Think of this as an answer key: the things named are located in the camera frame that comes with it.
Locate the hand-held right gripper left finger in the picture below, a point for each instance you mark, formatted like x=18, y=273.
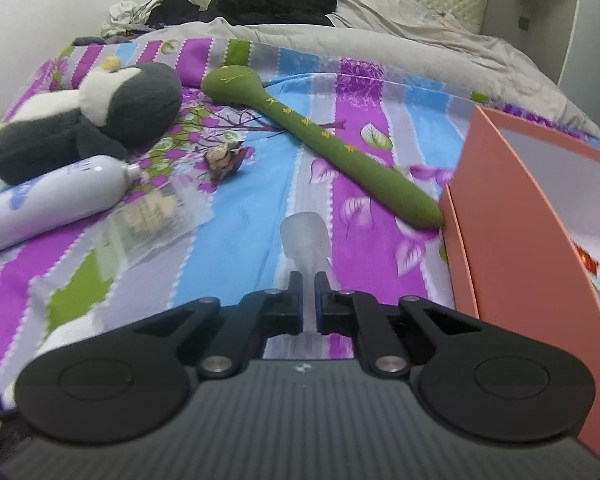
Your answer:
x=287, y=310

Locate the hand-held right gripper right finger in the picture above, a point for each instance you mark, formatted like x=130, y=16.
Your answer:
x=330, y=312

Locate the salmon pink cardboard box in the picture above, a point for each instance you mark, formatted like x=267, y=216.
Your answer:
x=520, y=260

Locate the small red toy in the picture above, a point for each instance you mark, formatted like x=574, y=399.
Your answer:
x=586, y=259

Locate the striped floral bedsheet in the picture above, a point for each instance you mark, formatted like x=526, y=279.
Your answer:
x=240, y=240

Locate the small brown snack wrapper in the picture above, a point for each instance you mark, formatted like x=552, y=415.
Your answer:
x=225, y=160

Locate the clear plastic packet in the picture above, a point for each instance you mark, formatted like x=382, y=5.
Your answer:
x=155, y=215

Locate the long green plush stick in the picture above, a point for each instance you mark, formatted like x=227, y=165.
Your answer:
x=330, y=145

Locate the white lotion bottle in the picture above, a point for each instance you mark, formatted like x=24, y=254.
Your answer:
x=55, y=200

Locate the grey and white penguin plush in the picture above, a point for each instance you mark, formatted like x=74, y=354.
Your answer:
x=130, y=105

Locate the grey duvet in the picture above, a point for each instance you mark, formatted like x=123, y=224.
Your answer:
x=405, y=45

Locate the small black garment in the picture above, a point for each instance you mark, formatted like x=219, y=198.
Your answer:
x=172, y=10

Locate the dark grey cloth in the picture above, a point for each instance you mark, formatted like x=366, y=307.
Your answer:
x=87, y=40

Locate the white crumpled cloth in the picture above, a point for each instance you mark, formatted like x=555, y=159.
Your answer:
x=122, y=16

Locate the white wardrobe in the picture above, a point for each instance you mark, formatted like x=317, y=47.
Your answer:
x=545, y=10

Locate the dark wall switch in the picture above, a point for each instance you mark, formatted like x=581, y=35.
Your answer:
x=523, y=22

